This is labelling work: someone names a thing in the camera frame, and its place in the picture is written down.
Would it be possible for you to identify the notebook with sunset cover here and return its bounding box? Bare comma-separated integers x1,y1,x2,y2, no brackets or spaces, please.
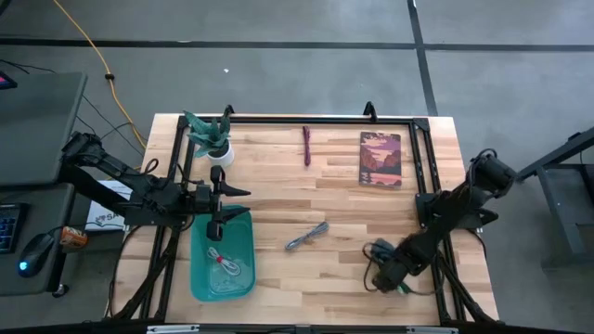
358,131,403,190

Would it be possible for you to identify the white printed paper sheet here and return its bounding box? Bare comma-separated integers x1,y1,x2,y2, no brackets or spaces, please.
84,179,134,232

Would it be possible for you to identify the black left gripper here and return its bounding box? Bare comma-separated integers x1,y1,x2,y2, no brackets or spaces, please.
194,165,252,243

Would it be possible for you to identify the teal plastic bin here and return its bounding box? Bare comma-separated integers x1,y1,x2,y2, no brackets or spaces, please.
188,203,257,303

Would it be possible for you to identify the black device with red light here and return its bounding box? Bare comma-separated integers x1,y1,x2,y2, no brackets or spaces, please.
0,70,19,91

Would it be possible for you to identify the grey braided cable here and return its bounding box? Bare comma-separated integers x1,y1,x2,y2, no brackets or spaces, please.
284,221,330,252

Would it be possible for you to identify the silver metal bracket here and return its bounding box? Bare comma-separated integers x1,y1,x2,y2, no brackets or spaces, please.
407,326,459,334
146,324,200,334

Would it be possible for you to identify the small orange box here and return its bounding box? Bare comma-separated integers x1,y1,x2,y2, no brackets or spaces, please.
58,225,89,248

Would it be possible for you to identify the grey desk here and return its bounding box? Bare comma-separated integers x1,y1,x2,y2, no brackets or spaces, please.
0,71,89,299

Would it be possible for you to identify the yellow extension cord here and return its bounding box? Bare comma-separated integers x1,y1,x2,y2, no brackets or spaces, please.
51,0,149,150

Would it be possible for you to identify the dark green cable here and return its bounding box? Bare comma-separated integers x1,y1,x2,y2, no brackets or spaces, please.
361,238,414,296

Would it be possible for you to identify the white cable with red tie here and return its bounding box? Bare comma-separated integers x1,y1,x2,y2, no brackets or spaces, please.
206,246,242,277

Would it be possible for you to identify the white round plant pot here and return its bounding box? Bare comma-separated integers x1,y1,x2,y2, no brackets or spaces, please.
205,140,236,169

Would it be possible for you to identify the black backlit keyboard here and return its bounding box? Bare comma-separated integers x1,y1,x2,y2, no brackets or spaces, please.
0,202,27,255

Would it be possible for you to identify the purple braided cable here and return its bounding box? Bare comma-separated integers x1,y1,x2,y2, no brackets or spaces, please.
302,125,313,168

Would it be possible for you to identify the black metal stand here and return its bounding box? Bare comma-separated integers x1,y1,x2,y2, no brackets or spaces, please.
515,125,594,270

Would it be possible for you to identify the green leafy plant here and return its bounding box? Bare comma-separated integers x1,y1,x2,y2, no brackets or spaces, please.
183,109,232,159

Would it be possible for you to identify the black aluminium frame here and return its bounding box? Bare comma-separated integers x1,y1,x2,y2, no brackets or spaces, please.
110,100,500,326

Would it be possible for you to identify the black computer mouse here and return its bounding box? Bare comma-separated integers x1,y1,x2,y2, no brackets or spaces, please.
17,231,56,278

